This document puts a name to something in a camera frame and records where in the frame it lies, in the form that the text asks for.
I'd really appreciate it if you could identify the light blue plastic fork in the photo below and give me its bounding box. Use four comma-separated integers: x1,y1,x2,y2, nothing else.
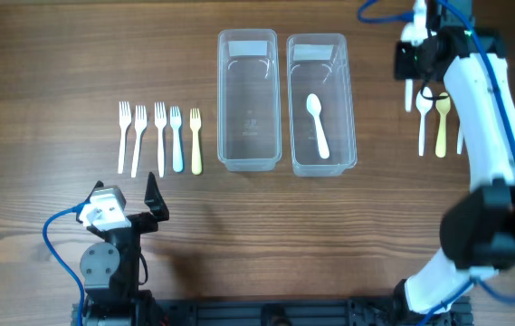
170,106,184,173

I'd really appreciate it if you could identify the yellow plastic fork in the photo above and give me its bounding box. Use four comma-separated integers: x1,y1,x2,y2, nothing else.
190,108,203,175

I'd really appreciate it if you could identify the white plastic fork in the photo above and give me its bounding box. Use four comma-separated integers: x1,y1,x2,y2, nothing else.
130,105,148,177
154,101,167,177
118,101,132,174

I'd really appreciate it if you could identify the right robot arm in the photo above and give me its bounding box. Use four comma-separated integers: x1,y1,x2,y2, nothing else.
395,1,515,317

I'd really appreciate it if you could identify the white plastic fork far left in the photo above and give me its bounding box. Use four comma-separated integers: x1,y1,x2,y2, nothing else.
118,101,132,174

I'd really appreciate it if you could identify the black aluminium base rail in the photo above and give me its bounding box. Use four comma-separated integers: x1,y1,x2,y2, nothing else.
71,296,471,326

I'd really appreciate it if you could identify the left blue cable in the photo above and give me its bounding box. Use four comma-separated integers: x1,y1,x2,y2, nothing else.
41,203,87,326

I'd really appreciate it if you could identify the clear plastic container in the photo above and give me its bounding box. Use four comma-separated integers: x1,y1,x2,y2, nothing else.
287,34,358,177
217,29,282,172

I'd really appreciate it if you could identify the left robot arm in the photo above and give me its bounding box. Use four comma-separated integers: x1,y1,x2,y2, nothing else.
71,172,169,325

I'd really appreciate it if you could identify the right clear plastic container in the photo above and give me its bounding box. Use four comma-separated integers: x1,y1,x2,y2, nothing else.
287,34,358,177

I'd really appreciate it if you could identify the translucent white plastic spoon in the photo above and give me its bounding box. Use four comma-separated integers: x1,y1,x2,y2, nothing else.
456,126,464,155

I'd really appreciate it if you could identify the yellow plastic spoon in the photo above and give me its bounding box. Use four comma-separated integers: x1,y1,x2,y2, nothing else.
435,92,451,158

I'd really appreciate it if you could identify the left clear plastic container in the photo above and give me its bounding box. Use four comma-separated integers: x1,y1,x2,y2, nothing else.
217,29,282,172

